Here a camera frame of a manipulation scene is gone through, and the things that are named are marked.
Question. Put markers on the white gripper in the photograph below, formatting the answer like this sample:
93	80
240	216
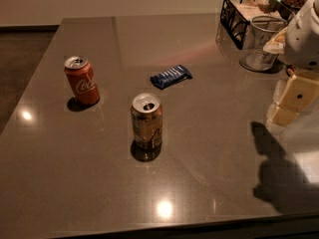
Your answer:
303	45

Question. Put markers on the orange soda can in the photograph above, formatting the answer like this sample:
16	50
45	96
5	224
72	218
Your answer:
146	111

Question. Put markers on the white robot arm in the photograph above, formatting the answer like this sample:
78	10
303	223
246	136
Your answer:
309	9

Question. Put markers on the red coke can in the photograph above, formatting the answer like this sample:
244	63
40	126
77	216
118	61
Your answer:
81	77

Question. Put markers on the clear glass jar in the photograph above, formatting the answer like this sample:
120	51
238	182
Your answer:
261	29

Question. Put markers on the blue snack bar wrapper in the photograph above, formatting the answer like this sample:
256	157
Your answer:
171	77

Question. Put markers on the black wire basket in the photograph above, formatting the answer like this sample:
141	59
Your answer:
235	17

